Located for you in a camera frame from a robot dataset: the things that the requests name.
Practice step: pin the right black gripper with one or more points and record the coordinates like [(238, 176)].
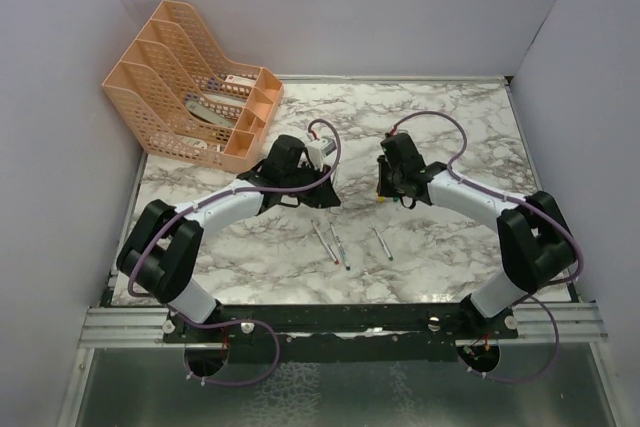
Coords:
[(384, 189)]

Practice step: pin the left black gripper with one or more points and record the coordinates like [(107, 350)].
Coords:
[(324, 196)]

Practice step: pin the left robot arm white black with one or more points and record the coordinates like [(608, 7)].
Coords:
[(160, 253)]

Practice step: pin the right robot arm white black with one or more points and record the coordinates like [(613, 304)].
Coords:
[(534, 239)]

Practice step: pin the white pen red end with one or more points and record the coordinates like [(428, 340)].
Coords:
[(332, 256)]

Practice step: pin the white pen green end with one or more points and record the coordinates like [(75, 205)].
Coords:
[(387, 252)]

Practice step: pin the white pen blue end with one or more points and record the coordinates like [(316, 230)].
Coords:
[(340, 246)]

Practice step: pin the white card in organizer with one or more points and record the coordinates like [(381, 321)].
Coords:
[(236, 80)]

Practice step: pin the grey stapler in organizer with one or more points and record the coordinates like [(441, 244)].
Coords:
[(206, 114)]

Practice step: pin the orange mesh file organizer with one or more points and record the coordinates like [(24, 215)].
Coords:
[(184, 99)]

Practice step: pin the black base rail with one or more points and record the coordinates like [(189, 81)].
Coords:
[(337, 333)]

